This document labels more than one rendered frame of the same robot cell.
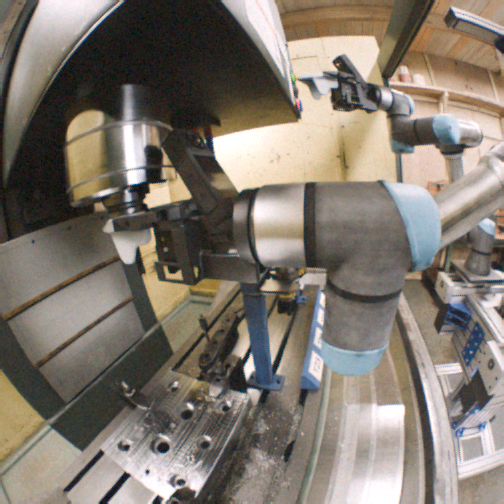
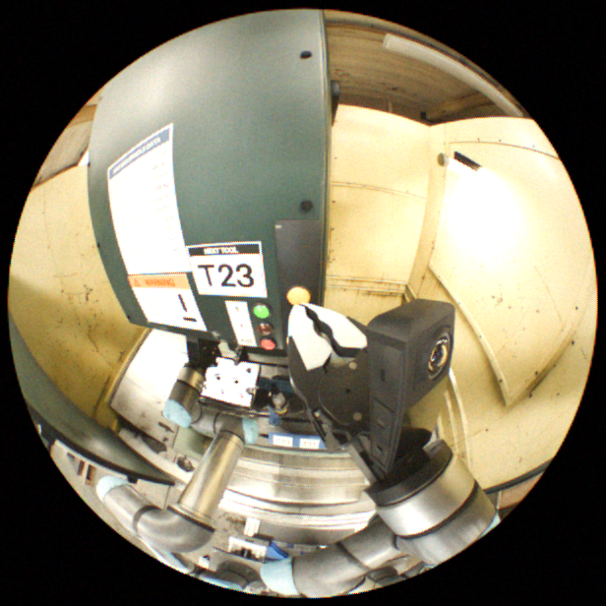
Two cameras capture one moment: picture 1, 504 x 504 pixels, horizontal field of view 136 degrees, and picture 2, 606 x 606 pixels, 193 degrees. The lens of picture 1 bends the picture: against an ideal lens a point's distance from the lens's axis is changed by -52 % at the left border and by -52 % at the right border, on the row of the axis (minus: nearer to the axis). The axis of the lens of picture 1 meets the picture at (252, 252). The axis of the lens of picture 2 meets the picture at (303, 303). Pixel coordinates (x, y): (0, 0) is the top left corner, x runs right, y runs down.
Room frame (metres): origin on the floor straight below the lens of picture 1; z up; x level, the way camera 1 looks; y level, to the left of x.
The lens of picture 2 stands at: (0.41, -0.32, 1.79)
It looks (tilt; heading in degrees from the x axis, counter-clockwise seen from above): 38 degrees down; 73
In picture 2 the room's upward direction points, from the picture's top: straight up
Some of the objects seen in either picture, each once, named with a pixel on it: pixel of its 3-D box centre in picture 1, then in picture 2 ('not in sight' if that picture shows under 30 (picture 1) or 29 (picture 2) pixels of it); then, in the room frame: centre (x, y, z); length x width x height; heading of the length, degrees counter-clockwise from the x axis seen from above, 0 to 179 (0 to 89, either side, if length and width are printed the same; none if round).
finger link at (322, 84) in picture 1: (320, 84); (302, 348); (0.45, -0.20, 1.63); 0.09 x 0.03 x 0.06; 98
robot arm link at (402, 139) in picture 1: (405, 134); (394, 531); (0.48, -0.46, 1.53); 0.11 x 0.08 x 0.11; 12
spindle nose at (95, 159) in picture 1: (118, 152); not in sight; (0.26, 0.16, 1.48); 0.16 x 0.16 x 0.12
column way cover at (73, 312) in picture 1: (74, 306); not in sight; (0.43, 0.57, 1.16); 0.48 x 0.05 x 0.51; 158
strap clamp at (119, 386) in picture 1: (134, 399); (239, 357); (0.26, 0.34, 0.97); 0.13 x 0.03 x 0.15; 68
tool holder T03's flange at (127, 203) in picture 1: (125, 204); not in sight; (0.26, 0.16, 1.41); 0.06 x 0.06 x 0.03
